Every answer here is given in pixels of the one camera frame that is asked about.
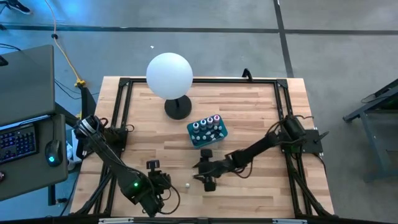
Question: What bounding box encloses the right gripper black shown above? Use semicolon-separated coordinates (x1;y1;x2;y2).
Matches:
192;148;237;192

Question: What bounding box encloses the teal plastic bin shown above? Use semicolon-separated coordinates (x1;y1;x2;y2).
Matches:
186;114;229;148

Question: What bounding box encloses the white globe lamp black base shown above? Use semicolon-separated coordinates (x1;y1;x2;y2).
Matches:
146;52;194;121

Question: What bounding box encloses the black computer mouse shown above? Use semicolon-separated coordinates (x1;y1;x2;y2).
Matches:
44;139;64;168

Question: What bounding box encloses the dark grey desk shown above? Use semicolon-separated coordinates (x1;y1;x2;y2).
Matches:
0;113;68;206

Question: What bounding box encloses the backlit black keyboard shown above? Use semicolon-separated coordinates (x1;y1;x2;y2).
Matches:
0;123;40;165

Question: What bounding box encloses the dark grey metal table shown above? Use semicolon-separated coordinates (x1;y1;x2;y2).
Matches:
343;78;398;183

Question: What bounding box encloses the person's shoe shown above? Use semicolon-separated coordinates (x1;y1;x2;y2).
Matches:
6;0;32;15

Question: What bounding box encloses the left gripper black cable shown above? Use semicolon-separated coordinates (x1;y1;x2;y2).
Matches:
157;185;182;216

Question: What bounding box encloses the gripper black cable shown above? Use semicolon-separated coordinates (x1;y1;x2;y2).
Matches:
233;157;254;180
157;185;182;216

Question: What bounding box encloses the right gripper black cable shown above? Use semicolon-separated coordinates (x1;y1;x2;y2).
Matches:
233;157;254;180

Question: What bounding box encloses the silver metal bracket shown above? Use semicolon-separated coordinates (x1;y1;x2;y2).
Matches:
98;217;135;224
272;218;308;224

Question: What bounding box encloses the black aluminium table frame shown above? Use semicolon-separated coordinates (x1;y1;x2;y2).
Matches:
70;77;336;218

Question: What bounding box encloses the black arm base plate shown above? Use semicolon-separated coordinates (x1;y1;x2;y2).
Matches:
281;129;330;156

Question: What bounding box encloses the yellow extension cable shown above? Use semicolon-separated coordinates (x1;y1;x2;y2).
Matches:
43;0;86;88

